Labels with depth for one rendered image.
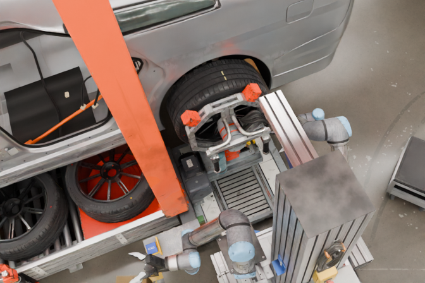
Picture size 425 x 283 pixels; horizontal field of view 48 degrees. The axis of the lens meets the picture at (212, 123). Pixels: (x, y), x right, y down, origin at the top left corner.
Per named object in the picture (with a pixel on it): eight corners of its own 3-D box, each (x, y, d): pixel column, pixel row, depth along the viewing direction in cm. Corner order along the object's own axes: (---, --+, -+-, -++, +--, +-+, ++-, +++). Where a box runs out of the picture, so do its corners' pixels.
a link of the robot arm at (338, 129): (331, 210, 275) (317, 117, 266) (356, 206, 275) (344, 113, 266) (336, 218, 263) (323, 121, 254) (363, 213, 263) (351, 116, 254)
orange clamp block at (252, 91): (250, 92, 301) (257, 83, 296) (255, 102, 298) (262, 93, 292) (241, 92, 297) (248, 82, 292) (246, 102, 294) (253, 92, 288)
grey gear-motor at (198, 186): (197, 156, 391) (191, 136, 361) (215, 202, 370) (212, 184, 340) (176, 165, 389) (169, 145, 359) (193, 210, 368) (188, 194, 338)
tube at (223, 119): (226, 118, 302) (224, 109, 293) (237, 143, 293) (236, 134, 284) (200, 128, 300) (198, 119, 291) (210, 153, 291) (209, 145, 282)
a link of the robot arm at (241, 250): (252, 252, 265) (250, 220, 218) (257, 280, 257) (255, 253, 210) (231, 255, 265) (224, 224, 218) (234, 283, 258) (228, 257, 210)
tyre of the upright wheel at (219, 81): (274, 63, 329) (196, 51, 288) (289, 89, 317) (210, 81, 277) (224, 122, 369) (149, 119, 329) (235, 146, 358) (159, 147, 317)
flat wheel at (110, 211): (130, 128, 388) (123, 113, 367) (178, 186, 359) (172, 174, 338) (60, 177, 372) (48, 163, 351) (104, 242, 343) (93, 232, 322)
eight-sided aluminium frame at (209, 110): (263, 126, 343) (263, 83, 296) (267, 133, 339) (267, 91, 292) (191, 153, 337) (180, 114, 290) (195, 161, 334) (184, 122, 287)
